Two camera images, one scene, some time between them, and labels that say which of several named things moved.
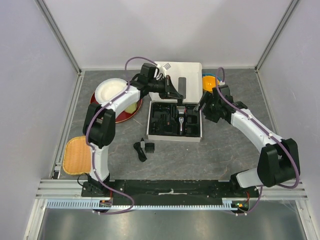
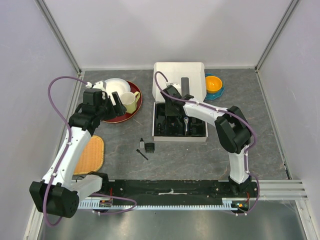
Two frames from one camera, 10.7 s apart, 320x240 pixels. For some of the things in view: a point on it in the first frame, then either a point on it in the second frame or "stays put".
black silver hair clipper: x=181 y=119 → x=186 y=120
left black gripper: x=169 y=90 → x=120 y=109
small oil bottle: x=142 y=143 stays put
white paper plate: x=107 y=89 stays put
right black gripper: x=208 y=97 → x=169 y=112
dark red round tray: x=124 y=116 stays put
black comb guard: x=149 y=147 stays put
